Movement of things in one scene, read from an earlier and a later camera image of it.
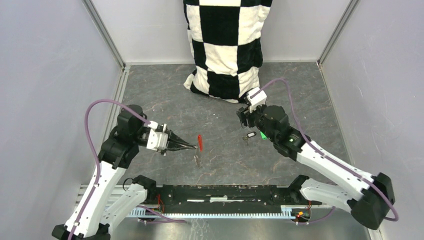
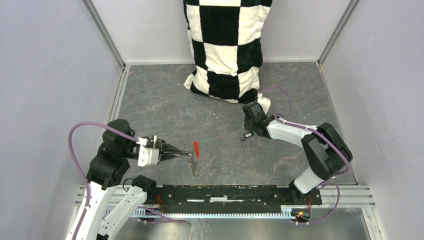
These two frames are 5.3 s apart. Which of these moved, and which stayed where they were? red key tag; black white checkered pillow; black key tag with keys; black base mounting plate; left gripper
Moved: red key tag; left gripper
Stayed: black white checkered pillow; black key tag with keys; black base mounting plate
